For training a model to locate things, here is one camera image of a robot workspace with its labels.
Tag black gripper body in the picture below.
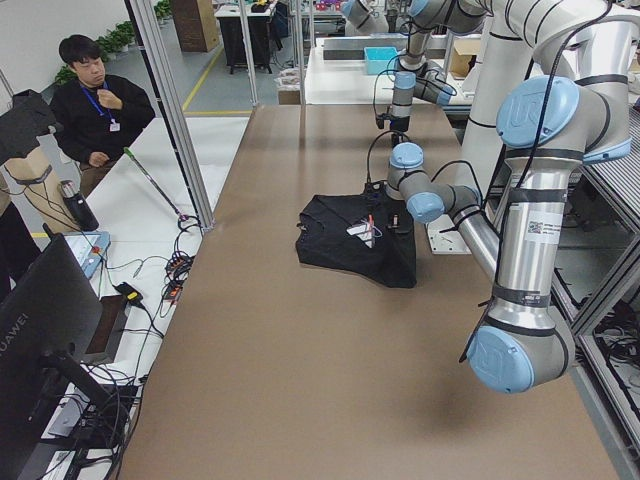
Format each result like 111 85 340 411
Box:
376 112 410 146
363 181 413 235

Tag black printed t-shirt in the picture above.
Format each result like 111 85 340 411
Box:
295 194 417 288

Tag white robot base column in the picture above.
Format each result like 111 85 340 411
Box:
422 0 640 256

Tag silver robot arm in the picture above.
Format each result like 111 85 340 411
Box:
386 74 631 394
376 0 485 142

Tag black grabber stick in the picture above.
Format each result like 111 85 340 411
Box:
123 147 200 231

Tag red black power strip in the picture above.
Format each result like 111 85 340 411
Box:
162 251 195 305

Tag black power adapter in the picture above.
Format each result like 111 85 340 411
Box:
114 282 143 308

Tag seated man in black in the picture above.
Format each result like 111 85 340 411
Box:
50 34 155 196

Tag blue teach pendant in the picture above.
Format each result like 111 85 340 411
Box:
63 231 111 279

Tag black water bottle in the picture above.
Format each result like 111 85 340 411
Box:
59 180 99 231

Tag black Huawei monitor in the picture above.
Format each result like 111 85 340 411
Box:
1 235 127 448

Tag aluminium frame post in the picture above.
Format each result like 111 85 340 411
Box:
124 0 215 233

